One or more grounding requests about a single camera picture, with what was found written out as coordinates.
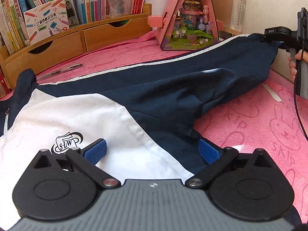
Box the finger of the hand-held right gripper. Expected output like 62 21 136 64
276 41 296 57
264 27 293 44

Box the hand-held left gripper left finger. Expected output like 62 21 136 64
30 138 122 189

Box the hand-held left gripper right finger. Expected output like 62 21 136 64
185 138 280 189

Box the navy and white jacket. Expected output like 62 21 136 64
0 33 302 231

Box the person's right hand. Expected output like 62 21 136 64
288 49 308 83

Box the white plastic strip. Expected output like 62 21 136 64
262 84 282 102

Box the pink rabbit print mat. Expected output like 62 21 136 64
0 30 308 222

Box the clear plastic ruler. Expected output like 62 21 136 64
236 0 248 29

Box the clear pen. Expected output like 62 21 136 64
44 63 85 77

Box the wooden drawer organiser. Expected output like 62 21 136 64
0 3 152 89

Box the pink triangular miniature house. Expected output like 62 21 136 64
147 0 224 51

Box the white pencil print box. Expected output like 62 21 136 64
23 0 70 46

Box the clear plastic box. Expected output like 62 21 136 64
106 0 128 16

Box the row of red blue books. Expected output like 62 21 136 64
19 0 147 26

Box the row of green yellow books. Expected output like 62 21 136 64
0 0 32 55

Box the black cable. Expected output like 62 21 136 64
294 60 308 140

